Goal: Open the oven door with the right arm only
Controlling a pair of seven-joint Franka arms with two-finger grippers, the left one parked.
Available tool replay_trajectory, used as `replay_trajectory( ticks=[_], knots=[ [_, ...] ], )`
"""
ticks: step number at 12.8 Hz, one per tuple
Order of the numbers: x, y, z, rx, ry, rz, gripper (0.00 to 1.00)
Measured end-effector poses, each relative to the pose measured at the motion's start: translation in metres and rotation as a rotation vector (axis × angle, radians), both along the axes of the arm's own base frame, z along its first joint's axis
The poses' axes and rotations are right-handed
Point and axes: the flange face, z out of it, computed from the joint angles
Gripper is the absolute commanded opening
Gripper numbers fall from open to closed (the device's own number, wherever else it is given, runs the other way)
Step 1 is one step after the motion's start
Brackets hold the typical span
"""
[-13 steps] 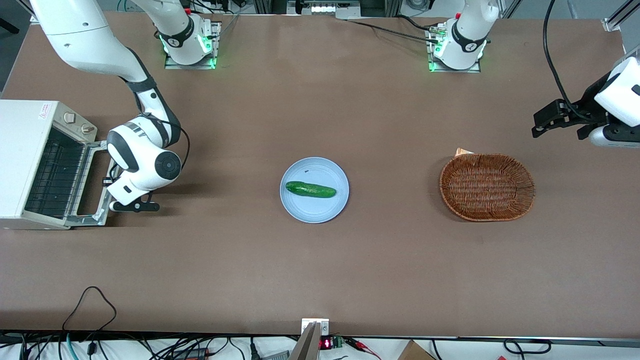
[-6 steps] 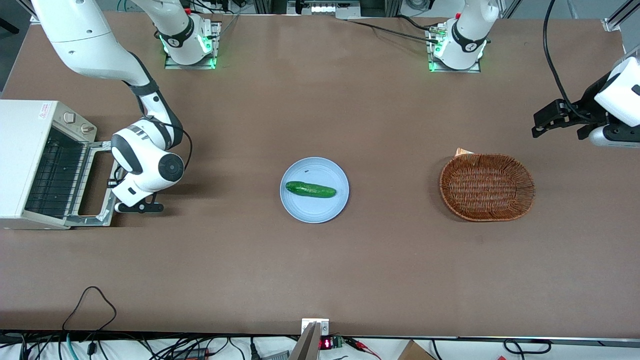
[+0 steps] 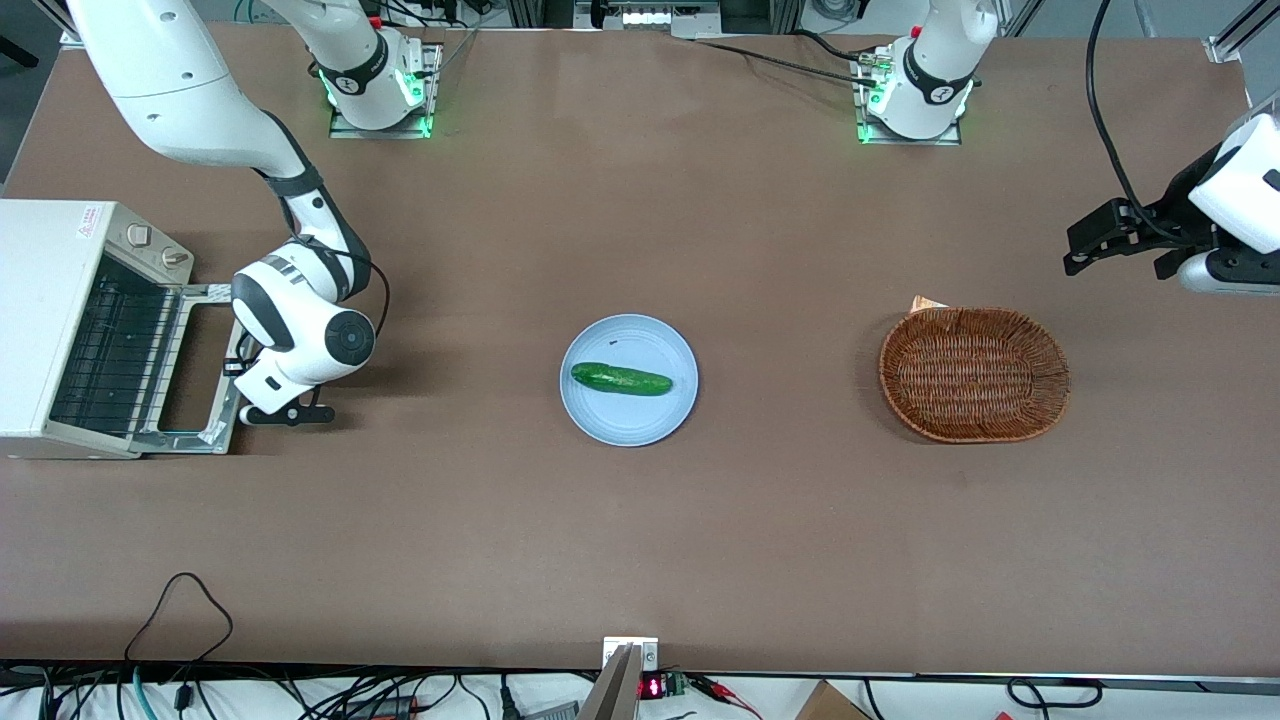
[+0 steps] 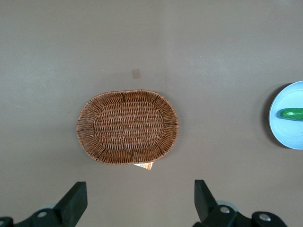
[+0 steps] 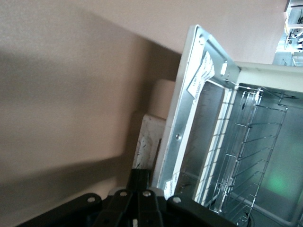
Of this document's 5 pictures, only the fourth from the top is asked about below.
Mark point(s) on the green cucumber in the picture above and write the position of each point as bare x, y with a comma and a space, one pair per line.
292, 114

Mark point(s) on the orange paper tag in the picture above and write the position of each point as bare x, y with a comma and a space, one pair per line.
144, 166

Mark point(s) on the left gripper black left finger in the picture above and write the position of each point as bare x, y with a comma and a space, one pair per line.
68, 208

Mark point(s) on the brown oval wicker basket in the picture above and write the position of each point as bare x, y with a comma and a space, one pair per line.
127, 127

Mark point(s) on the light blue round plate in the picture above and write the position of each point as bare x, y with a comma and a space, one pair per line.
288, 134

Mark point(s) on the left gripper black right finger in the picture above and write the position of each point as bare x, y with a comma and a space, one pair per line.
208, 212

